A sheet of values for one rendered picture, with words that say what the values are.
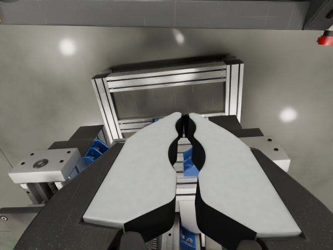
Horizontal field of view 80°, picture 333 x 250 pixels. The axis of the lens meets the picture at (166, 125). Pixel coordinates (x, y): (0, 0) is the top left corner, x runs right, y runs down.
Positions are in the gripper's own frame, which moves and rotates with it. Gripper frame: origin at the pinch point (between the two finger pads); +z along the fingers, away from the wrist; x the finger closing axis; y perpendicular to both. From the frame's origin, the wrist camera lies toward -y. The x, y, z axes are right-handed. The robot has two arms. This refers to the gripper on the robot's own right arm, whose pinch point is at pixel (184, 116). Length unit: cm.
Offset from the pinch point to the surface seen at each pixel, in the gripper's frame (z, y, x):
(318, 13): 23.6, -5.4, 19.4
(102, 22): 25.7, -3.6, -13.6
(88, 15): 25.8, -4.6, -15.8
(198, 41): 121, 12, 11
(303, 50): 121, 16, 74
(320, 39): 40, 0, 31
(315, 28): 25.4, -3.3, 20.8
